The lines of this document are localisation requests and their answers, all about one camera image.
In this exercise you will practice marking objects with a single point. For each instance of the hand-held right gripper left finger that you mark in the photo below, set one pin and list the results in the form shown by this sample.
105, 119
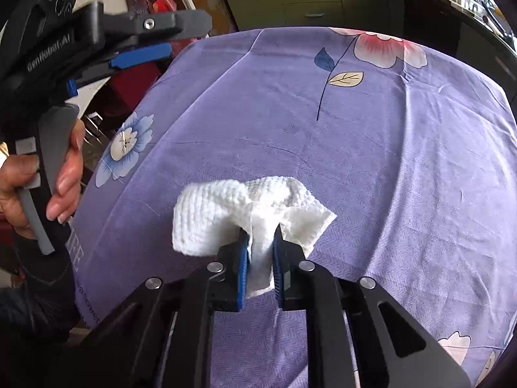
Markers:
242, 275

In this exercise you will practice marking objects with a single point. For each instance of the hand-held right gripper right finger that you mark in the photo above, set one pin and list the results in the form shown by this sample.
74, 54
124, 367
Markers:
279, 275

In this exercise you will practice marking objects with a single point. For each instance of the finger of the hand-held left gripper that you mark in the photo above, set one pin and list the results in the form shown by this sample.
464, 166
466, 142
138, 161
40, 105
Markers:
137, 54
161, 24

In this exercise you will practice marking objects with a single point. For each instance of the white paper towel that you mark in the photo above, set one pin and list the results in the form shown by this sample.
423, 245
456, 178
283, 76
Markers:
210, 214

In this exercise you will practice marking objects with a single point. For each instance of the person's left hand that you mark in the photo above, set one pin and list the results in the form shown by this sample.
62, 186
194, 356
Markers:
66, 169

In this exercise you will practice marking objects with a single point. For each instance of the green kitchen cabinets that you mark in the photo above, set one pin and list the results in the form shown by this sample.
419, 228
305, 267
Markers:
307, 2

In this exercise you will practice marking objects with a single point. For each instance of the purple floral tablecloth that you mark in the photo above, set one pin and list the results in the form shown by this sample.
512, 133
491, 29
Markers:
363, 149

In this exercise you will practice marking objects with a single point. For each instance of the dish rack with dishes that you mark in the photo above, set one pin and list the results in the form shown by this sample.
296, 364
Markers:
472, 2

